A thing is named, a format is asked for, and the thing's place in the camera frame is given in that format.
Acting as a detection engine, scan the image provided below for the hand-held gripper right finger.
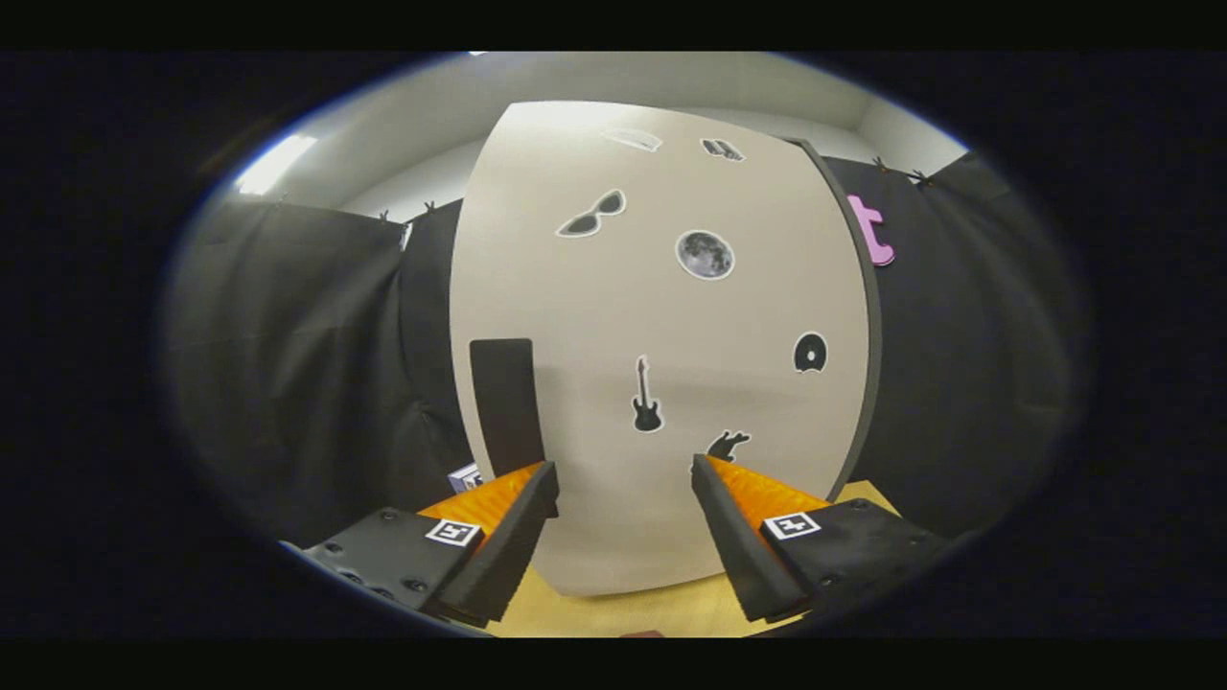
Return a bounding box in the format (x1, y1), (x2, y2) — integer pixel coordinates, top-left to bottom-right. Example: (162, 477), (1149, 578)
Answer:
(691, 454), (950, 624)

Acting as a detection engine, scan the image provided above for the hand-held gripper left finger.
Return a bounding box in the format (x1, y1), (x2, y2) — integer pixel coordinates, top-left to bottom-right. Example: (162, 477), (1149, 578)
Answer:
(302, 461), (561, 629)

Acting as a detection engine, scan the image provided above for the beige cabinet door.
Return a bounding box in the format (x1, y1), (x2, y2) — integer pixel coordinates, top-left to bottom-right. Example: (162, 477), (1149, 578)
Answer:
(449, 101), (875, 597)

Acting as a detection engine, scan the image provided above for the dark grey cabinet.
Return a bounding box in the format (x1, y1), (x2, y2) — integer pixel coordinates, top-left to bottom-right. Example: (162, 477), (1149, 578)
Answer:
(786, 137), (884, 501)

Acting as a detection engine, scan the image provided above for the black backdrop cloth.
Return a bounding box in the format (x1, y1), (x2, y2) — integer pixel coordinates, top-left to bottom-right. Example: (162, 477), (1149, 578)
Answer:
(158, 149), (1089, 549)

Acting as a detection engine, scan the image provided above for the long ceiling light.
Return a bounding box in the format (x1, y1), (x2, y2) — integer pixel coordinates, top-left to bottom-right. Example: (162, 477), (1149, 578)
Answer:
(235, 134), (317, 196)

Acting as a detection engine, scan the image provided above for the black door handle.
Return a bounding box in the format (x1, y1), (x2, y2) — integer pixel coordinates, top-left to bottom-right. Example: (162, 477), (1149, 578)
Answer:
(469, 337), (545, 480)

